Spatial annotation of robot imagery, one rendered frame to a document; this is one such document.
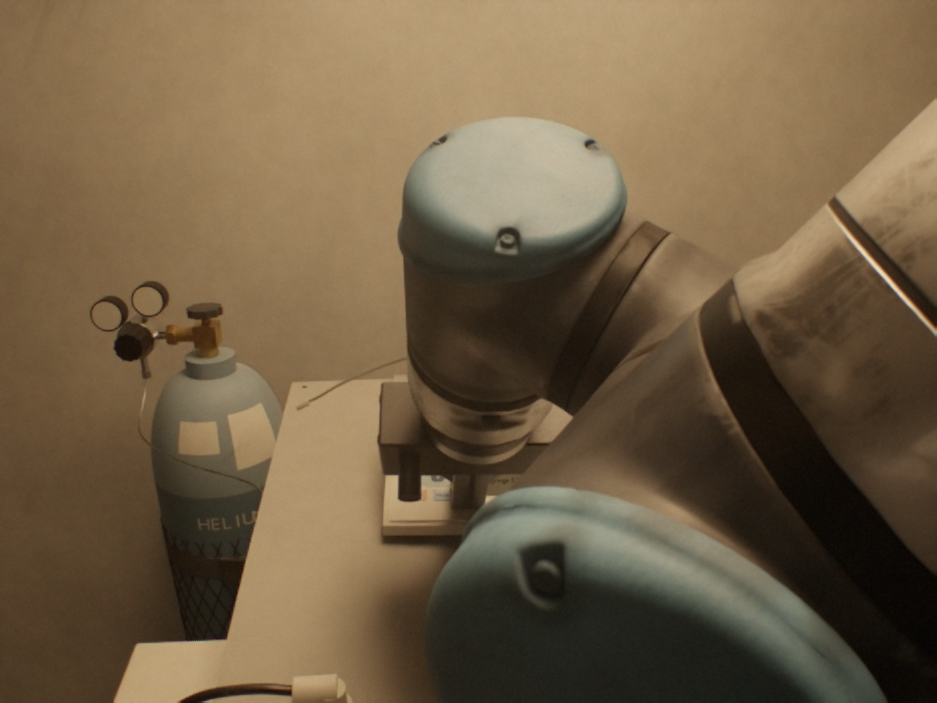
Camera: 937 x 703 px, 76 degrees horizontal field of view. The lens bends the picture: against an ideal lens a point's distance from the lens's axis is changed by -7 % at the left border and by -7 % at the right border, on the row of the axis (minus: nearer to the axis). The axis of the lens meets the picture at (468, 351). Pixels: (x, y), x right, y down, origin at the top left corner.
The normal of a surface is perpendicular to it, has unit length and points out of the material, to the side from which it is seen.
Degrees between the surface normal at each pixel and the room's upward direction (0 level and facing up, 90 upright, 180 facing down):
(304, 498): 0
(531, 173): 33
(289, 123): 90
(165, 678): 0
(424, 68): 90
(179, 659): 0
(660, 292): 49
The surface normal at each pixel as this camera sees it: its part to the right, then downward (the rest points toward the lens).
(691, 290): 0.00, -0.48
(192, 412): 0.01, -0.22
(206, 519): 0.10, 0.35
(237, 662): 0.02, -0.94
